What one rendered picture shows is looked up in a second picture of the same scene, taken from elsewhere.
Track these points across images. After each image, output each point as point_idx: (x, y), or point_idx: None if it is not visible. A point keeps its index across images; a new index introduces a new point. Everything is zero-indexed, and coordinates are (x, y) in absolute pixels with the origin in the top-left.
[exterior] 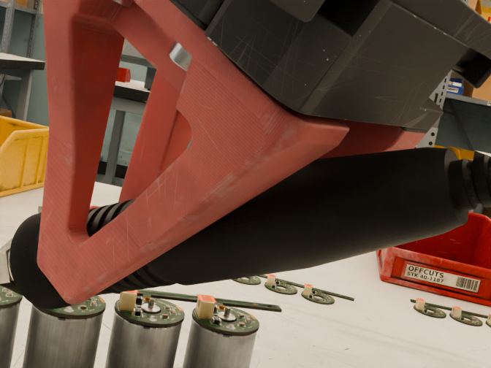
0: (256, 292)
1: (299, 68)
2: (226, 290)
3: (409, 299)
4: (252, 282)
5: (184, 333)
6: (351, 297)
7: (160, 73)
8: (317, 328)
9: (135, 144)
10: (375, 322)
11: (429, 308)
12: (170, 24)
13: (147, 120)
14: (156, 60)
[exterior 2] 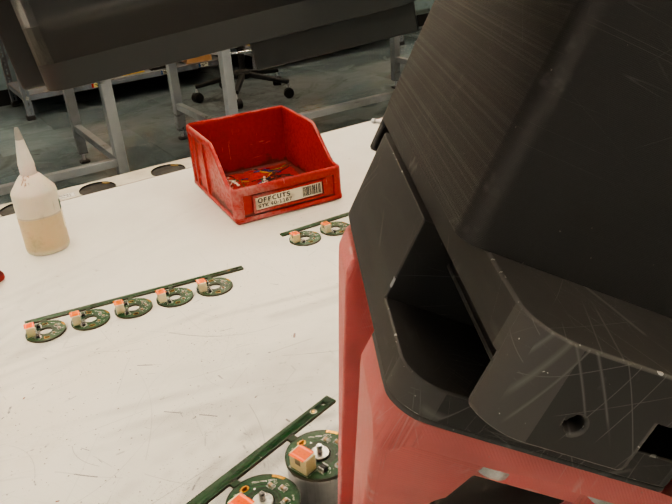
0: (161, 319)
1: None
2: (134, 337)
3: (278, 233)
4: (145, 308)
5: (161, 424)
6: (239, 266)
7: (351, 387)
8: (251, 327)
9: (343, 460)
10: (282, 284)
11: (302, 235)
12: (623, 498)
13: (351, 433)
14: (534, 486)
